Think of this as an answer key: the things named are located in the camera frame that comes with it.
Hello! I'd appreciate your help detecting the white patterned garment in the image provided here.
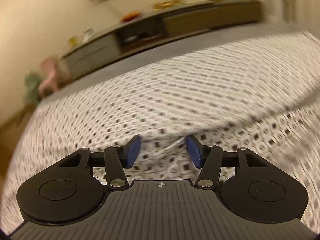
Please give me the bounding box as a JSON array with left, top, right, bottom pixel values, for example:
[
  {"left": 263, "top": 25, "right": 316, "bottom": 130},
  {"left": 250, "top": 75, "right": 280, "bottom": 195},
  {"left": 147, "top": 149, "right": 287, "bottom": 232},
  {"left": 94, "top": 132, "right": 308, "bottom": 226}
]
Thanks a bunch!
[{"left": 1, "top": 30, "right": 319, "bottom": 233}]

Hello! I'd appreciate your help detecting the pink plastic child chair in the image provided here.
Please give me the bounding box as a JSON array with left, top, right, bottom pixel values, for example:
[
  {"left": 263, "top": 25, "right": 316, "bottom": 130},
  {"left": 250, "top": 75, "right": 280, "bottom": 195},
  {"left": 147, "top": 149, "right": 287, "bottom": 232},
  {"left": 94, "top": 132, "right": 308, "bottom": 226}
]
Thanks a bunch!
[{"left": 38, "top": 56, "right": 71, "bottom": 99}]

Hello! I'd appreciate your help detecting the green plastic child chair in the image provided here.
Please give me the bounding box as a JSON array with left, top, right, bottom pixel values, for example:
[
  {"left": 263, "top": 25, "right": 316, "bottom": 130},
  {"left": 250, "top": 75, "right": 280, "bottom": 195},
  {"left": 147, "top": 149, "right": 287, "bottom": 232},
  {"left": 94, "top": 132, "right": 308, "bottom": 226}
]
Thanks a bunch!
[{"left": 23, "top": 72, "right": 42, "bottom": 105}]

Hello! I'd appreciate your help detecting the long grey tv cabinet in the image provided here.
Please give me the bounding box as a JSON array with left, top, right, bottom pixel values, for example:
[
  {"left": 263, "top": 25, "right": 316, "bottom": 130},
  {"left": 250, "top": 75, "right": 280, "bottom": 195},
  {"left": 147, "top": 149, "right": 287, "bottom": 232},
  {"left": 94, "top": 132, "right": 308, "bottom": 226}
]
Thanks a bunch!
[{"left": 62, "top": 0, "right": 264, "bottom": 79}]

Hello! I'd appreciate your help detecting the orange fruit plate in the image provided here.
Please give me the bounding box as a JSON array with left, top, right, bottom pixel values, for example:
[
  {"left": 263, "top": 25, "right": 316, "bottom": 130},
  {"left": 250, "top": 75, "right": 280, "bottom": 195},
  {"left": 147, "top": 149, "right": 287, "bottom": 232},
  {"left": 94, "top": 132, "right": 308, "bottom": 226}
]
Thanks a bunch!
[{"left": 121, "top": 11, "right": 141, "bottom": 23}]

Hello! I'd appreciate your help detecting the gold ornament set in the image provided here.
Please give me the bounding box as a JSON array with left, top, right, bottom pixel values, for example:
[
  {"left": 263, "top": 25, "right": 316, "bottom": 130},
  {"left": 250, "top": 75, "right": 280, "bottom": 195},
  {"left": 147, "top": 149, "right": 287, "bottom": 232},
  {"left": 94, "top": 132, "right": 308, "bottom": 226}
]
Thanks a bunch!
[{"left": 153, "top": 0, "right": 182, "bottom": 11}]

